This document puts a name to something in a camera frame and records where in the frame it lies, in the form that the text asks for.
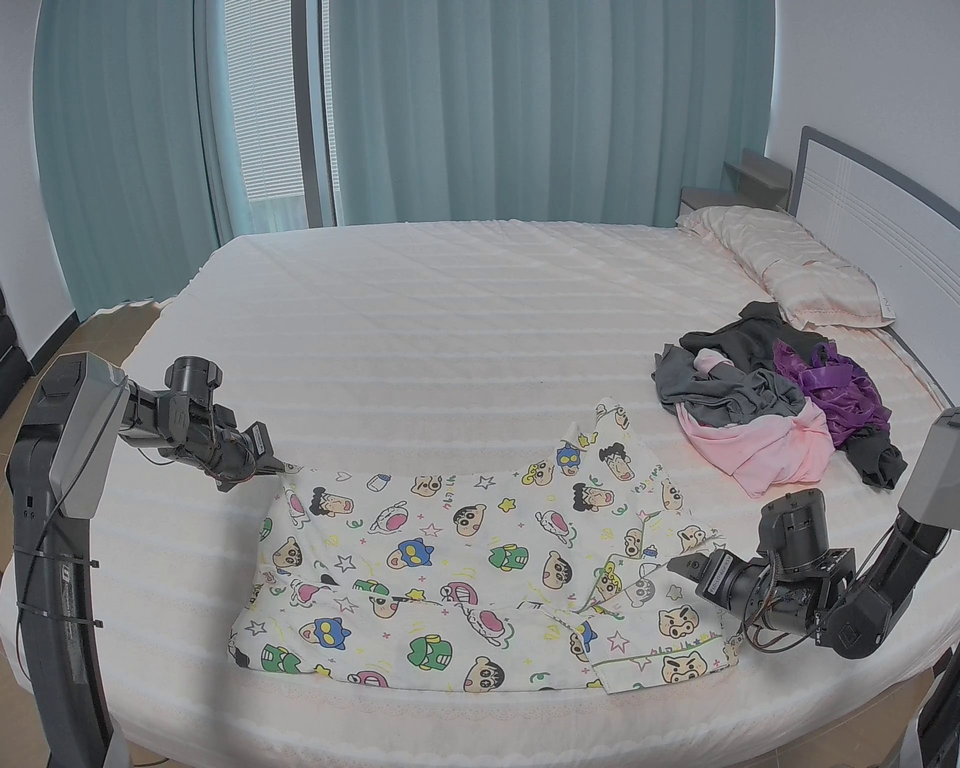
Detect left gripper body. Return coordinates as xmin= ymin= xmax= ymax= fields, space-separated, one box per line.
xmin=237 ymin=420 xmax=276 ymax=483

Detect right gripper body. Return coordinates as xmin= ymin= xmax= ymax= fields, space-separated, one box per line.
xmin=692 ymin=547 xmax=760 ymax=612

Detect white printed pyjama top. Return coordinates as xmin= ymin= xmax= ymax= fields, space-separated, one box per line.
xmin=227 ymin=397 xmax=744 ymax=695

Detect bed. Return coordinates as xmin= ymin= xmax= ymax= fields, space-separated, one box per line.
xmin=0 ymin=126 xmax=960 ymax=768

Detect narrow blue-green curtain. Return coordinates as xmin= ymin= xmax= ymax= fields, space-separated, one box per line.
xmin=33 ymin=0 xmax=226 ymax=320

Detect window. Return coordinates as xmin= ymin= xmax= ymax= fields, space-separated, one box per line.
xmin=195 ymin=0 xmax=342 ymax=249

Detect grey bedside table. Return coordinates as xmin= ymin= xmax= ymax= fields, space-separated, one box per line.
xmin=681 ymin=147 xmax=794 ymax=215

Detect pile of clothes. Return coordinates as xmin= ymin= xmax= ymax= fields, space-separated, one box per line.
xmin=651 ymin=300 xmax=909 ymax=498

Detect wide blue-green curtain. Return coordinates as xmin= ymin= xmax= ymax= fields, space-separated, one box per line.
xmin=330 ymin=0 xmax=777 ymax=226

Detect pale pink pillow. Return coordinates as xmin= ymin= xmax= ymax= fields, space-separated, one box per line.
xmin=675 ymin=204 xmax=897 ymax=331

